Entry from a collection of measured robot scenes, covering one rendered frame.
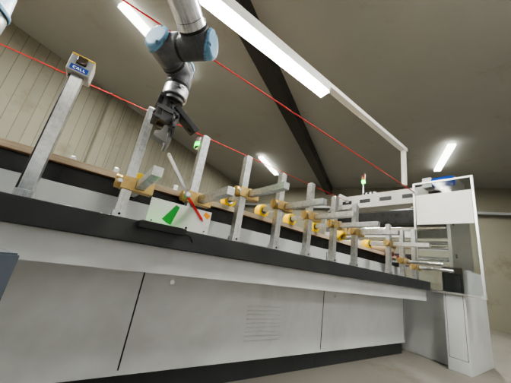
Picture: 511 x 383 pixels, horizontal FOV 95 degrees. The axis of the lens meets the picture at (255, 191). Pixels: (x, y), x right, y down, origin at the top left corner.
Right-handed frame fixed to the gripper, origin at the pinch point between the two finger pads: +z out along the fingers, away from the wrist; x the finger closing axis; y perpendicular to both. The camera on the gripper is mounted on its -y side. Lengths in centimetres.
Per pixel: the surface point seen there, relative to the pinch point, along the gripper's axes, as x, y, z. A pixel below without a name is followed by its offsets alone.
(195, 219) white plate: -12.4, -21.4, 20.6
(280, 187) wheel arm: 11.3, -45.9, 2.1
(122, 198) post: -13.1, 6.9, 19.1
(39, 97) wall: -386, 131, -158
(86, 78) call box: -12.7, 29.9, -19.3
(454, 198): 13, -270, -57
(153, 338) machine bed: -35, -24, 73
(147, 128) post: -13.2, 6.2, -10.6
